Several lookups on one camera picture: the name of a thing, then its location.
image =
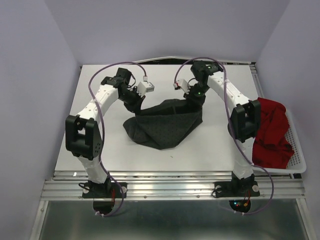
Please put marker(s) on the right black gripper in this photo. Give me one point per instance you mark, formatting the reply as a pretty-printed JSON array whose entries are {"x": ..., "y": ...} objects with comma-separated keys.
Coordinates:
[{"x": 190, "y": 97}]

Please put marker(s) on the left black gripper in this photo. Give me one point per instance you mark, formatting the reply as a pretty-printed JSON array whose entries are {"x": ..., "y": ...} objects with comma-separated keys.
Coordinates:
[{"x": 135, "y": 107}]

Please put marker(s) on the dark grey dotted skirt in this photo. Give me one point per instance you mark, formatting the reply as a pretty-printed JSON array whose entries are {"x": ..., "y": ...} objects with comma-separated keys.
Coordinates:
[{"x": 166, "y": 125}]

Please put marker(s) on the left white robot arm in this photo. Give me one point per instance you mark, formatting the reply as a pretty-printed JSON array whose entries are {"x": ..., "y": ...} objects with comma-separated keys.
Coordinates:
[{"x": 85, "y": 132}]

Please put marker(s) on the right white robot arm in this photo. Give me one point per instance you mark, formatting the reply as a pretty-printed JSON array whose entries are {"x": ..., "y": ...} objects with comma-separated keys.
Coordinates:
[{"x": 243, "y": 115}]

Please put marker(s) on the red skirt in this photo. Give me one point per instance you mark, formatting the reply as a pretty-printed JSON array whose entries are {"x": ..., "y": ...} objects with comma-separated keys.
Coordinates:
[{"x": 270, "y": 148}]

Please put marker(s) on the white plastic basket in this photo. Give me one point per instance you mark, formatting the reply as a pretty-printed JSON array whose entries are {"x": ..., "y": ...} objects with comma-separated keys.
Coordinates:
[{"x": 296, "y": 164}]

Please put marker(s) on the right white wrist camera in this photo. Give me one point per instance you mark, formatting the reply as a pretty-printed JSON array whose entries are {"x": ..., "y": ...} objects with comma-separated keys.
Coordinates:
[{"x": 182, "y": 84}]

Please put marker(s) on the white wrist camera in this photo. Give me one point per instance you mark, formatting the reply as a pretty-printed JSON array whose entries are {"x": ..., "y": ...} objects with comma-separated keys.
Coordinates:
[
  {"x": 182, "y": 84},
  {"x": 144, "y": 87}
]

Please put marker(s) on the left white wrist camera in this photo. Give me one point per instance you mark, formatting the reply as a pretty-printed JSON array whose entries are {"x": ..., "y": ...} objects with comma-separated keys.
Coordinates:
[{"x": 144, "y": 87}]

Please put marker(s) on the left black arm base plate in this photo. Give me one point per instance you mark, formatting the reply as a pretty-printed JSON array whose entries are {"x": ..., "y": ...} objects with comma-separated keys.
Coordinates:
[{"x": 91, "y": 190}]

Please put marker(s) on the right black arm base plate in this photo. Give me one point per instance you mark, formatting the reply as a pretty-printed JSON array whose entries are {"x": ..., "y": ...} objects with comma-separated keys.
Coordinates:
[{"x": 228, "y": 189}]

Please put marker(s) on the aluminium rail frame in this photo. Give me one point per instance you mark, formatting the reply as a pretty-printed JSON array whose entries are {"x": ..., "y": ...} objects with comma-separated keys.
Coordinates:
[{"x": 169, "y": 192}]

